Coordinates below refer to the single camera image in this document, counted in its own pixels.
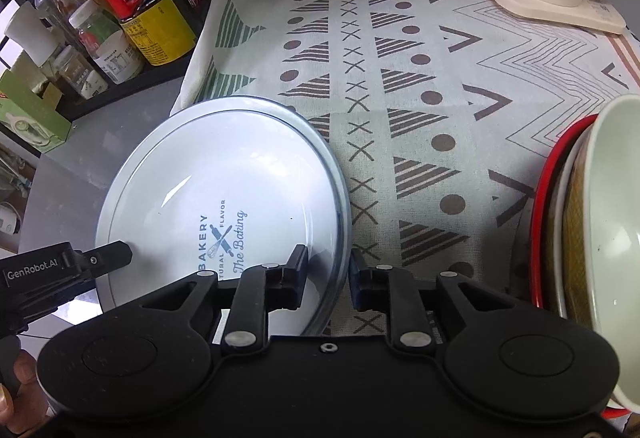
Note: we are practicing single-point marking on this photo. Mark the white lidded jar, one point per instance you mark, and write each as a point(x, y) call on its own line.
point(112, 50)

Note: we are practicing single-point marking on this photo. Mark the pale green bowl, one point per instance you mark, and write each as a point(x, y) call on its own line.
point(617, 218)

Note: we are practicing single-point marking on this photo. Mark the white paper cup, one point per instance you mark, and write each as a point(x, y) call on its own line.
point(32, 35)

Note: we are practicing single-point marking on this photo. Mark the person's left hand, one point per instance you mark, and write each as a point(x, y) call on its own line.
point(31, 393)

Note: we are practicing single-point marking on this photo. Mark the plain white plate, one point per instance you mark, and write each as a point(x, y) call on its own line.
point(557, 228)

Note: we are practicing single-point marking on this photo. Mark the olive yellow bowl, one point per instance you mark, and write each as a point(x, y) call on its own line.
point(575, 238)

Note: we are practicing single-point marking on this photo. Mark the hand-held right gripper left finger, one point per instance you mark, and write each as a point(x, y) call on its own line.
point(299, 270)

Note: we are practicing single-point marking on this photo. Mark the green and white carton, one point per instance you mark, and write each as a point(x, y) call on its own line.
point(30, 112)

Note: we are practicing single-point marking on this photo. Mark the small spice jar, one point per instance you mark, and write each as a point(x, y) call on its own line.
point(80, 75)

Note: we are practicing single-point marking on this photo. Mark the white plate with blue rim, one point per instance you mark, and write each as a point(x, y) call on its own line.
point(200, 178)

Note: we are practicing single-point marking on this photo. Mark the red plate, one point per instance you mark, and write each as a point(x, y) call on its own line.
point(539, 228)

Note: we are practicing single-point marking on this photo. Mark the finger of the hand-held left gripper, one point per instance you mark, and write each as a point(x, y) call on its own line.
point(110, 257)

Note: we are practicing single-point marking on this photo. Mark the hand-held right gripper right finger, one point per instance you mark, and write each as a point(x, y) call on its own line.
point(357, 285)

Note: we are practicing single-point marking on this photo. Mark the patterned table cloth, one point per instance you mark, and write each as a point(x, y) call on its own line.
point(425, 67)

